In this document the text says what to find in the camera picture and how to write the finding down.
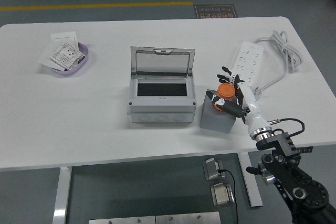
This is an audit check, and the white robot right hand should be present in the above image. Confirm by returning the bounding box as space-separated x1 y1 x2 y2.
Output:
205 66 273 137

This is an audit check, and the orange cylinder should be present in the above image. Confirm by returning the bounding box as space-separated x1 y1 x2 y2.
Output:
212 83 236 112

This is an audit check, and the grey junction box clear lid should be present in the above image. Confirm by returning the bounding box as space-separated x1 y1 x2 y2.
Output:
127 46 197 125

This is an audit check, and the grey cube with round hole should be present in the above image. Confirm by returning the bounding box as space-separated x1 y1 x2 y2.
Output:
199 89 237 134

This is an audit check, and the white power strip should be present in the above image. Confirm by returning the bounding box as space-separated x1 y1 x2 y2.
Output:
232 40 265 89

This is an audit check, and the silver metal foot block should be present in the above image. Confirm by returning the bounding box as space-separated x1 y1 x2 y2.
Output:
202 157 227 181
209 182 235 207

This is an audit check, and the white table leg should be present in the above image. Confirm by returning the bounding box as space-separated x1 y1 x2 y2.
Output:
52 166 72 224
237 151 264 208

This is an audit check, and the brown floor sign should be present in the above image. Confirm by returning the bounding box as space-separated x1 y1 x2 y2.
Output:
194 4 238 20

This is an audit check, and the yellow floor tape line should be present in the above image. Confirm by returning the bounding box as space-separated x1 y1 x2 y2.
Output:
0 1 194 13

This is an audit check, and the white flat cover plate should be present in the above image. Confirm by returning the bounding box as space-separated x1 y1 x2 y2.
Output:
37 46 62 69

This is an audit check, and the white power cord with plug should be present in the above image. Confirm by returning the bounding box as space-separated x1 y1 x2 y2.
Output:
248 29 303 102

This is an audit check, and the thin black cable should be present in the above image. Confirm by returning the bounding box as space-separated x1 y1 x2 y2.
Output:
217 168 239 224

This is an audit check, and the grey metal base plate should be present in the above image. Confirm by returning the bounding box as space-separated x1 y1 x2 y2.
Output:
88 216 156 224

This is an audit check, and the white blank switch plate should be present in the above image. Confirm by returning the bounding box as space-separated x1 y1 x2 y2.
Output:
50 31 79 49

